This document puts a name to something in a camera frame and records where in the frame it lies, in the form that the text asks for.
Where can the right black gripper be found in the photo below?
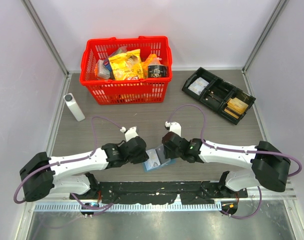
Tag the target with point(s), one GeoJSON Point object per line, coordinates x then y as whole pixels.
{"type": "Point", "coordinates": [168, 154]}

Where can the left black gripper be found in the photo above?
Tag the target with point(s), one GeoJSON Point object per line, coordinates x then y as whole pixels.
{"type": "Point", "coordinates": [143, 157]}

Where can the blue card holder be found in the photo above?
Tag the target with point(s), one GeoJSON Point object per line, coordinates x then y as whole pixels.
{"type": "Point", "coordinates": [172, 161]}

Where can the dark grey card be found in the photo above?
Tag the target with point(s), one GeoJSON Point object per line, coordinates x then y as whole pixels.
{"type": "Point", "coordinates": [163, 159]}

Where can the white VIP card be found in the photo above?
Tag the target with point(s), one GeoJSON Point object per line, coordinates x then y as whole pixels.
{"type": "Point", "coordinates": [152, 162]}

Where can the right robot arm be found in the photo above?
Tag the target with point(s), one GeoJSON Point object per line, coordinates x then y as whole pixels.
{"type": "Point", "coordinates": [261, 165]}

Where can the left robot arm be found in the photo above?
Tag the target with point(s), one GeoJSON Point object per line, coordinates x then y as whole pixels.
{"type": "Point", "coordinates": [44, 175]}

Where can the white cards stack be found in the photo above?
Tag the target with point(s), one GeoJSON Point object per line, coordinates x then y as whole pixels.
{"type": "Point", "coordinates": [198, 86]}

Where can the gold cards stack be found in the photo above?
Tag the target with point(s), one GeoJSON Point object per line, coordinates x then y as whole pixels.
{"type": "Point", "coordinates": [235, 107]}

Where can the black three-compartment tray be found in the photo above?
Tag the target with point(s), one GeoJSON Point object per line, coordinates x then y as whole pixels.
{"type": "Point", "coordinates": [218, 92]}

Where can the white bottle grey cap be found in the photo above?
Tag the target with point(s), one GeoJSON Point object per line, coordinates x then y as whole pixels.
{"type": "Point", "coordinates": [74, 107]}

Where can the black round tin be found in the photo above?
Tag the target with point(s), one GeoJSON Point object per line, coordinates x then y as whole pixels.
{"type": "Point", "coordinates": [157, 71]}

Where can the red plastic shopping basket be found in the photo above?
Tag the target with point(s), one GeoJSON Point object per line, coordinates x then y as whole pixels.
{"type": "Point", "coordinates": [112, 92]}

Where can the grey small box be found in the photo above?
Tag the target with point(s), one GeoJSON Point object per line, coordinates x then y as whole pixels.
{"type": "Point", "coordinates": [101, 71]}

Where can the yellow chips bag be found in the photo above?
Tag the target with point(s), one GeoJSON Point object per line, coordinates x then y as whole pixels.
{"type": "Point", "coordinates": [127, 65]}

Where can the orange snack bag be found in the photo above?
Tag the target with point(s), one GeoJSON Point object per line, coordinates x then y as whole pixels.
{"type": "Point", "coordinates": [152, 59]}

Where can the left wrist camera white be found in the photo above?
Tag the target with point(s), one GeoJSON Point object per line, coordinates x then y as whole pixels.
{"type": "Point", "coordinates": [129, 133]}

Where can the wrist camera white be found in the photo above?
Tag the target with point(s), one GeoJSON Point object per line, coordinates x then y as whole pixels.
{"type": "Point", "coordinates": [129, 133]}
{"type": "Point", "coordinates": [174, 127]}

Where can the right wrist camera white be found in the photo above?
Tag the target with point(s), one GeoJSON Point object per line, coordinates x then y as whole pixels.
{"type": "Point", "coordinates": [174, 127]}

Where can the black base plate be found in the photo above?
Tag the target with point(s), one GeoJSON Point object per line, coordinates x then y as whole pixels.
{"type": "Point", "coordinates": [159, 192]}

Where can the slotted cable duct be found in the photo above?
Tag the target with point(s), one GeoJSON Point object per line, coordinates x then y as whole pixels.
{"type": "Point", "coordinates": [174, 207]}

